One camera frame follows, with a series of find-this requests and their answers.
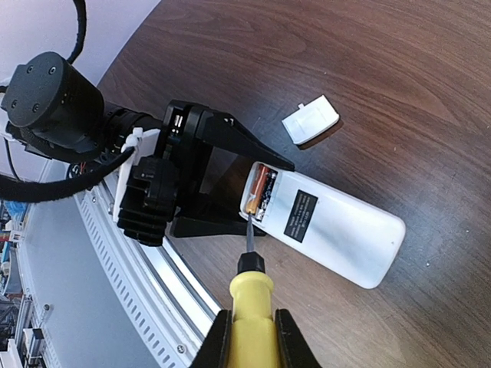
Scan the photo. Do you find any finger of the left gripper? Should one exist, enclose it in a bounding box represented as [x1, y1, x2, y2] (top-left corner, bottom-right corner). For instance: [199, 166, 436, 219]
[170, 215, 248, 238]
[199, 110, 295, 189]

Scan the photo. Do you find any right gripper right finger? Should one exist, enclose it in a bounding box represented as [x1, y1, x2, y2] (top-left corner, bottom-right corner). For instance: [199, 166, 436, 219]
[275, 308, 321, 368]

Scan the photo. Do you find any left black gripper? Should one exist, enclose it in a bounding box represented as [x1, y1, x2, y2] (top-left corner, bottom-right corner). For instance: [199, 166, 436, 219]
[3, 51, 210, 199]

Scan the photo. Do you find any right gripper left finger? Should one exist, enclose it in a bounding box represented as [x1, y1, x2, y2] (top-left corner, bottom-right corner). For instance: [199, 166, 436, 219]
[189, 310, 232, 368]

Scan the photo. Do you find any yellow handled screwdriver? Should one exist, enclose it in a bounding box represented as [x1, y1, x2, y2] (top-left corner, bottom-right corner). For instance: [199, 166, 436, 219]
[228, 215, 280, 367]

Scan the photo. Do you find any white battery cover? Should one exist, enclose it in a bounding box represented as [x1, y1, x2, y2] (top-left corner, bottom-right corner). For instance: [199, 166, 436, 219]
[282, 95, 340, 146]

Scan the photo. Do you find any white remote control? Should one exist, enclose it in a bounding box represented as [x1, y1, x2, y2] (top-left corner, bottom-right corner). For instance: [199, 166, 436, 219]
[239, 162, 406, 289]

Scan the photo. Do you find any orange battery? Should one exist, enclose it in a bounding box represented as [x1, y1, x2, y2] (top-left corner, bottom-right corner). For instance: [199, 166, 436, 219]
[245, 164, 270, 215]

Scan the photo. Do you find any black battery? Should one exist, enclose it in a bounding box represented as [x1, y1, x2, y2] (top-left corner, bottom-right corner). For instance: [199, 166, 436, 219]
[255, 170, 278, 222]

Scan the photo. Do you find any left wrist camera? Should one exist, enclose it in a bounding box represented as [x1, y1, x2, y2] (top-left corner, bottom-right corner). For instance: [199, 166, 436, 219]
[109, 128, 181, 249]

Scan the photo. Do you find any front aluminium rail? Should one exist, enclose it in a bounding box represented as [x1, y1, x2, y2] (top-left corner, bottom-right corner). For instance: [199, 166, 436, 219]
[15, 160, 227, 368]

